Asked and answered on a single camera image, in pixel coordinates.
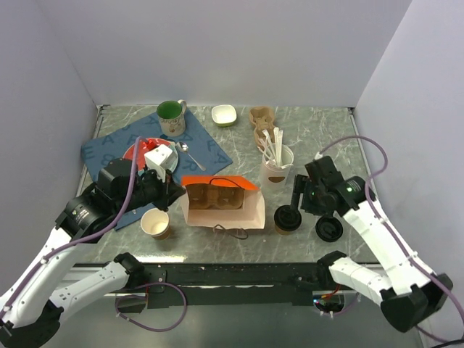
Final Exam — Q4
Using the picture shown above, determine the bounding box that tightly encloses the blue letter placemat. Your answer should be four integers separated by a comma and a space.
80, 108, 233, 232

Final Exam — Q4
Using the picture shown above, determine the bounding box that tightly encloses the black coffee cup lid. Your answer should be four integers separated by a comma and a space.
273, 205, 302, 226

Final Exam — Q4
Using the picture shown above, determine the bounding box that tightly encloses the red blue floral plate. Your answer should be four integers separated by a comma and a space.
123, 137, 181, 174

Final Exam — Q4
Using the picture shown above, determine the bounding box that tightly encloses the brown paper cup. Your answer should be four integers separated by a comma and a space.
141, 208, 170, 240
275, 223, 299, 236

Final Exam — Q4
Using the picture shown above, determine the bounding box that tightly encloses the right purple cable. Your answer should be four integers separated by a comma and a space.
315, 136, 464, 344

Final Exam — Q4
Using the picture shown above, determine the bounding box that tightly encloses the green inside ceramic mug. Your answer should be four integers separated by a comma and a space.
157, 99, 187, 137

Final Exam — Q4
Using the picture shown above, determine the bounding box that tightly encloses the metal spoon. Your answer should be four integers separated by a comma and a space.
178, 141, 206, 171

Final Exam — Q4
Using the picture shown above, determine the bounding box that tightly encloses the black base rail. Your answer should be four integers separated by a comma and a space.
72, 262, 363, 309

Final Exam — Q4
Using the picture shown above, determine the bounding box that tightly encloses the small white green bowl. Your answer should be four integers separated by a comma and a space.
211, 104, 237, 127

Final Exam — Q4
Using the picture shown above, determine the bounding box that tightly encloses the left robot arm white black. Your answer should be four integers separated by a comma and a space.
1, 158, 186, 347

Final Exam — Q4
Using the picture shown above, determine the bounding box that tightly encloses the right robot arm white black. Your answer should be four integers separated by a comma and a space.
290, 154, 453, 333

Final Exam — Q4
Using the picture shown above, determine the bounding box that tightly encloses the orange paper bag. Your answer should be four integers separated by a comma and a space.
180, 175, 266, 231

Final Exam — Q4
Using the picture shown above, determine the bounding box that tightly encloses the white cup holding stirrers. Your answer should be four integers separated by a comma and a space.
259, 145, 294, 189

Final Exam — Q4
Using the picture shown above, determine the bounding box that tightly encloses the wrapped white stirrers bundle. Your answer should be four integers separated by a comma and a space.
260, 127, 283, 167

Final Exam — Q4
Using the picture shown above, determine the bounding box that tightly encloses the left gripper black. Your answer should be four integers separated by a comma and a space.
115, 163, 186, 215

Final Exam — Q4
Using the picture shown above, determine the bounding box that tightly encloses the cardboard cup carrier tray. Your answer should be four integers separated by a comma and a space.
186, 183, 245, 210

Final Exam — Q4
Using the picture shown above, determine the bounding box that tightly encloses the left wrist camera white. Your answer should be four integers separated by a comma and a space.
144, 138, 178, 182

